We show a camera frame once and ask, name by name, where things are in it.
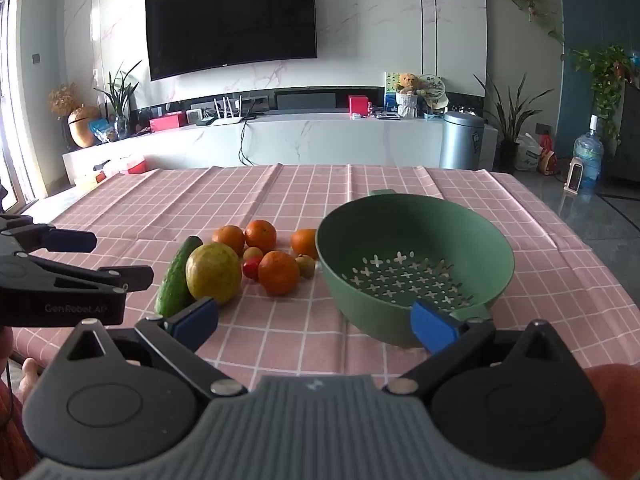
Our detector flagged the blue packet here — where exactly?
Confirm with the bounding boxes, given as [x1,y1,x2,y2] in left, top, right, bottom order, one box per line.
[89,117,118,142]

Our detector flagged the potted orchid plant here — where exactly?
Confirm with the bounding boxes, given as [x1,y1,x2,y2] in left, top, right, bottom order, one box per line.
[95,60,143,138]

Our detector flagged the trailing green pothos plant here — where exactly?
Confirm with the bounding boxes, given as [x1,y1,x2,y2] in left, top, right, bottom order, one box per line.
[570,46,633,141]

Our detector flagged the thin black cord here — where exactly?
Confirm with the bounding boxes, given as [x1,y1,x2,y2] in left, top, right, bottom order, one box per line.
[2,367,16,428]

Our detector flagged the pink checked tablecloth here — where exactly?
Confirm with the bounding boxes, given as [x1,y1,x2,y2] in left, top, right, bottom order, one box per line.
[12,162,640,396]

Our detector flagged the grey metal trash can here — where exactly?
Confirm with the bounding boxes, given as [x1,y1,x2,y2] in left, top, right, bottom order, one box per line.
[440,111,486,171]

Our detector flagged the grey side cabinet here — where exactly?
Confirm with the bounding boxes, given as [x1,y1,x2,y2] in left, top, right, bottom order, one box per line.
[612,80,640,183]

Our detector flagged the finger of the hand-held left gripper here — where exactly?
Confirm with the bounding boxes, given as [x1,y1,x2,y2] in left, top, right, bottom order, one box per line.
[12,251,154,294]
[0,214,97,256]

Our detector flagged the white marble TV cabinet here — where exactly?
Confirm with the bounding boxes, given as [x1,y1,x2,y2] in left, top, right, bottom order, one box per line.
[62,112,498,186]

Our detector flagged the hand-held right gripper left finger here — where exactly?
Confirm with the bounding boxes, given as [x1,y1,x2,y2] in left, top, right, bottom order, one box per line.
[64,296,247,398]

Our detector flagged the green cucumber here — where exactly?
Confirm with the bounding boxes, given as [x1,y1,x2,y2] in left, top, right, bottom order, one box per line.
[154,236,203,318]

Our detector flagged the white router with antennas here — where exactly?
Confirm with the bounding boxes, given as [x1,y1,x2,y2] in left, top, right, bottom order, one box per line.
[212,95,244,126]

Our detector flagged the dried flower bunch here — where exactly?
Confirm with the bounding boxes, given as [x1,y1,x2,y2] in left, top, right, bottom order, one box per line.
[48,83,81,118]

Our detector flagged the red orange bag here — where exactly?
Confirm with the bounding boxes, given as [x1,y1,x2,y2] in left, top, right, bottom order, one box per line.
[537,135,559,176]

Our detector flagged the white plastic bag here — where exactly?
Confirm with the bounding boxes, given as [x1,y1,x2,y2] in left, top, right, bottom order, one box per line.
[515,133,543,172]

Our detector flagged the round decorative plate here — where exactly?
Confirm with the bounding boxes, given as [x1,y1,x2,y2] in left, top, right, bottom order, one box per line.
[417,74,449,111]

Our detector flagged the orange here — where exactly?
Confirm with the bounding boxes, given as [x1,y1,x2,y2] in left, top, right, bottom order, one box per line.
[212,225,246,256]
[244,220,277,253]
[291,228,319,260]
[258,251,301,296]

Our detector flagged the brown gourd vase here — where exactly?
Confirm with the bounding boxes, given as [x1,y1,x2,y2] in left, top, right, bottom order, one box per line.
[67,105,101,148]

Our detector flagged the green colander bowl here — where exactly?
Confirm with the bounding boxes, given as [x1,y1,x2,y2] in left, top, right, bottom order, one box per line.
[315,189,516,350]

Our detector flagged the tall potted plant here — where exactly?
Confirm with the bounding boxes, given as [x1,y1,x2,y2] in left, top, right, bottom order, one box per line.
[475,74,551,173]

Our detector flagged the window door frame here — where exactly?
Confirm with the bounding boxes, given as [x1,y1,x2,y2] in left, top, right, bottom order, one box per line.
[0,0,37,206]

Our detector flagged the white flower pot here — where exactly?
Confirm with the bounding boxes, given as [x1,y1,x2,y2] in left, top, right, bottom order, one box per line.
[396,92,418,120]

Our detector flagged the yellow green mango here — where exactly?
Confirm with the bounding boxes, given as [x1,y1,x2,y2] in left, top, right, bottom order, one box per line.
[186,242,243,306]

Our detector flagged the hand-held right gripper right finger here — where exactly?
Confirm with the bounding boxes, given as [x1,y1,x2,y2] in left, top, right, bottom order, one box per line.
[384,300,582,397]

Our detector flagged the blue water jug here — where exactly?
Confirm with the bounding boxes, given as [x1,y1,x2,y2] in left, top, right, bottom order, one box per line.
[572,115,605,188]

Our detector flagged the long red box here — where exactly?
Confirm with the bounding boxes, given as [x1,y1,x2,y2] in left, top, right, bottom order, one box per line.
[149,112,186,132]

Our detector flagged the black power cable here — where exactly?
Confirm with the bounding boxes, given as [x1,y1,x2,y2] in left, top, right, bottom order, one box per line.
[239,119,257,166]

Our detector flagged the black flat television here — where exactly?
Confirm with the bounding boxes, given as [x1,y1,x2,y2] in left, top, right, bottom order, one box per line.
[145,0,318,82]

